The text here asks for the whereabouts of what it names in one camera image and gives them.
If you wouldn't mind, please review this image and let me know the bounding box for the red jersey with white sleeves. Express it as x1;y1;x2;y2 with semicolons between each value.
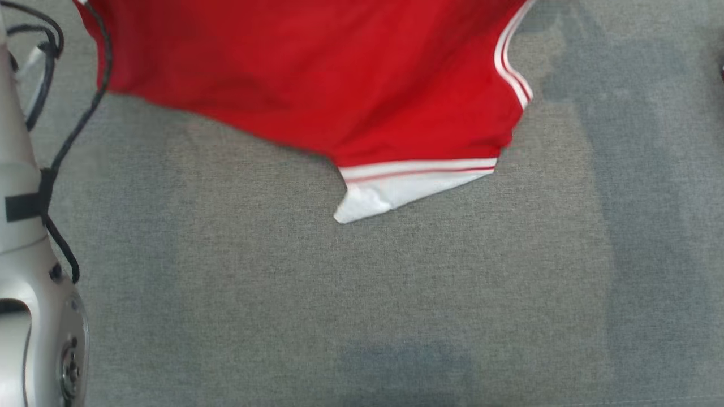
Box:
74;0;536;225

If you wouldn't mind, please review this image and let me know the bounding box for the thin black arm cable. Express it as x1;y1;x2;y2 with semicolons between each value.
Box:
38;0;114;284
0;0;65;132

